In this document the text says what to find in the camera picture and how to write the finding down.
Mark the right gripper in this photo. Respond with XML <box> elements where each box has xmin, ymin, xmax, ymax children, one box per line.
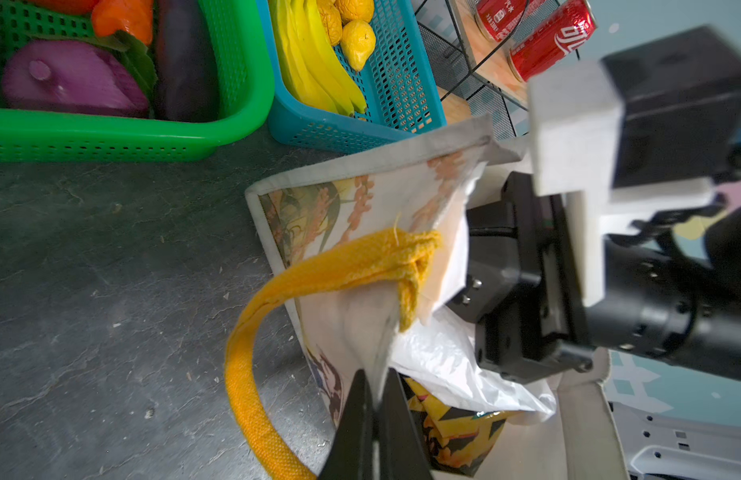
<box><xmin>447</xmin><ymin>172</ymin><xmax>595</xmax><ymax>384</ymax></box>

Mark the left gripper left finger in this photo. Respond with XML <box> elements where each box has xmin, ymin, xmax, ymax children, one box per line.
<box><xmin>318</xmin><ymin>370</ymin><xmax>375</xmax><ymax>480</ymax></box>

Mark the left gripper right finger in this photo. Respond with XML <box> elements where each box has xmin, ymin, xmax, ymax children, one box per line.
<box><xmin>378</xmin><ymin>368</ymin><xmax>432</xmax><ymax>480</ymax></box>

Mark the yellow black snack bag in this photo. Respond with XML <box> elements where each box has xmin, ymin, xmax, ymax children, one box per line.
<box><xmin>400</xmin><ymin>375</ymin><xmax>515</xmax><ymax>478</ymax></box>

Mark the white plastic grocery bag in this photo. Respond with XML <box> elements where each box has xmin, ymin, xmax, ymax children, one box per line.
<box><xmin>390</xmin><ymin>307</ymin><xmax>557</xmax><ymax>425</ymax></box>

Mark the white canvas tote bag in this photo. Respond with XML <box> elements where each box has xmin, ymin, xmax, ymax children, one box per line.
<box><xmin>224</xmin><ymin>117</ymin><xmax>627</xmax><ymax>479</ymax></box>

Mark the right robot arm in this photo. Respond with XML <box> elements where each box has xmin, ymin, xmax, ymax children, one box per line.
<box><xmin>449</xmin><ymin>26</ymin><xmax>741</xmax><ymax>384</ymax></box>

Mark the teal plastic basket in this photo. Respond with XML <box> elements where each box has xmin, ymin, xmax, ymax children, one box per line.
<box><xmin>256</xmin><ymin>1</ymin><xmax>446</xmax><ymax>153</ymax></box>

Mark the left red cola can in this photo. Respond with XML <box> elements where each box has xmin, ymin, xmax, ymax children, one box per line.
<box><xmin>474</xmin><ymin>0</ymin><xmax>545</xmax><ymax>43</ymax></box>

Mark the red cola can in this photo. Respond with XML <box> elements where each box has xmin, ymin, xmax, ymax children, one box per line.
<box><xmin>508</xmin><ymin>0</ymin><xmax>597</xmax><ymax>82</ymax></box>
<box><xmin>474</xmin><ymin>0</ymin><xmax>545</xmax><ymax>43</ymax></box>

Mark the right red cola can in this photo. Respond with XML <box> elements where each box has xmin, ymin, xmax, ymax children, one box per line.
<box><xmin>508</xmin><ymin>0</ymin><xmax>597</xmax><ymax>82</ymax></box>

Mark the banana bunch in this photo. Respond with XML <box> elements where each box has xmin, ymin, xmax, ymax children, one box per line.
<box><xmin>268</xmin><ymin>1</ymin><xmax>368</xmax><ymax>117</ymax></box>

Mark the yellow pear fruit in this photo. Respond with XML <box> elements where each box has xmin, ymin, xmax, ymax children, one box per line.
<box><xmin>334</xmin><ymin>0</ymin><xmax>374</xmax><ymax>24</ymax></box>

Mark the green plastic basket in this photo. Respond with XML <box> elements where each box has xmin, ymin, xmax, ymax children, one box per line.
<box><xmin>0</xmin><ymin>1</ymin><xmax>274</xmax><ymax>162</ymax></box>

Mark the dark purple eggplant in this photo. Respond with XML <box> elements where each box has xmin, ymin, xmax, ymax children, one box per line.
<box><xmin>154</xmin><ymin>0</ymin><xmax>220</xmax><ymax>123</ymax></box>

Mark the purple turnip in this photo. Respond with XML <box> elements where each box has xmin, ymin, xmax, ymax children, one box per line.
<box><xmin>2</xmin><ymin>40</ymin><xmax>150</xmax><ymax>118</ymax></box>

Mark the small orange carrot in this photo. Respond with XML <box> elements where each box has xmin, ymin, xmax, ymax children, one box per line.
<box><xmin>92</xmin><ymin>0</ymin><xmax>154</xmax><ymax>46</ymax></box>

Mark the black wire wooden shelf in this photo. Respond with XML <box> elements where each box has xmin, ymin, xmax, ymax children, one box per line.
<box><xmin>412</xmin><ymin>0</ymin><xmax>560</xmax><ymax>140</ymax></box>

